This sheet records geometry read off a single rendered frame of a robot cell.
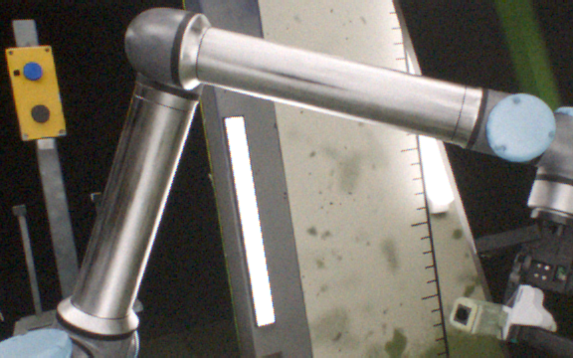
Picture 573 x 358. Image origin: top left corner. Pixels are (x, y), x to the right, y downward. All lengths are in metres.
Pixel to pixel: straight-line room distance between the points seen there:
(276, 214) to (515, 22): 0.85
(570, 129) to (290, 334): 1.16
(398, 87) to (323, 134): 1.06
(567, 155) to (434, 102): 0.26
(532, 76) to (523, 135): 0.85
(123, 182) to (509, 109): 0.65
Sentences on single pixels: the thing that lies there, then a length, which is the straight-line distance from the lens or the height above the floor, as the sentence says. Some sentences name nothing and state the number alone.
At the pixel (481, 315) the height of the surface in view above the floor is 0.88.
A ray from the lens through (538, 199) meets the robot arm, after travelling 1.05.
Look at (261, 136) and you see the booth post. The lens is 1.86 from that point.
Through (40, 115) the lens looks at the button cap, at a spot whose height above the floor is 1.35.
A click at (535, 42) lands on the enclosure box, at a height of 1.33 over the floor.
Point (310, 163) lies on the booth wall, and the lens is 1.91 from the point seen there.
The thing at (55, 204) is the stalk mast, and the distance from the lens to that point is 1.96.
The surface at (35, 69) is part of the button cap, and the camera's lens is 1.91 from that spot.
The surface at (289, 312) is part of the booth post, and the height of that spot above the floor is 0.66.
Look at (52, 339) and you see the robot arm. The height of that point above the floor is 0.91.
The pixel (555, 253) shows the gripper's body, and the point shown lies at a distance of 1.06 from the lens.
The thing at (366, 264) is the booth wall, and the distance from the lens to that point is 2.02.
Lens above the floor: 1.17
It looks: 4 degrees down
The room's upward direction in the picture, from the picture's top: 9 degrees counter-clockwise
